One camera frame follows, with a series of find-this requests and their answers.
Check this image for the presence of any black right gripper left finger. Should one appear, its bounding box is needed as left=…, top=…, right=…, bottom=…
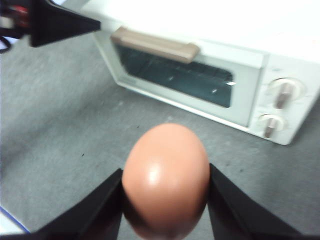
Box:
left=0, top=167, right=124, bottom=240

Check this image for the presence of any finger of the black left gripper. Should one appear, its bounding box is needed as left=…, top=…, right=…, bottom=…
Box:
left=29, top=0, right=102, bottom=48

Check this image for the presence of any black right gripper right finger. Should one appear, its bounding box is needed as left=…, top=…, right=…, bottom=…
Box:
left=208, top=162, right=320, bottom=240

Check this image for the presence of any brown egg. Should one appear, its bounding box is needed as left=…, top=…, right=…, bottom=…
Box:
left=121, top=122, right=211, bottom=240

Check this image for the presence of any glass oven door taupe handle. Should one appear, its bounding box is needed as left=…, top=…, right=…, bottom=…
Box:
left=93, top=26, right=270, bottom=128

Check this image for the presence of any white board with blue edge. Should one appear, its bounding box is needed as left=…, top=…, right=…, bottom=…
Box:
left=0, top=206, right=28, bottom=235

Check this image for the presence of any cream timer dial knob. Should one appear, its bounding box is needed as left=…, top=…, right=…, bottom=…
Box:
left=257, top=113, right=288, bottom=139

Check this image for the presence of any cream temperature dial knob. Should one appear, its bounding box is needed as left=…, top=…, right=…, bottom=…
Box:
left=268, top=77, right=306, bottom=110

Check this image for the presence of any cream Toshiba toaster oven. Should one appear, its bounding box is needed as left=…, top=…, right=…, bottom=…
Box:
left=79, top=0, right=320, bottom=146

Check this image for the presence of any black cable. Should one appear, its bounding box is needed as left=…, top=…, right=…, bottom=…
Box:
left=0, top=36, right=12, bottom=54

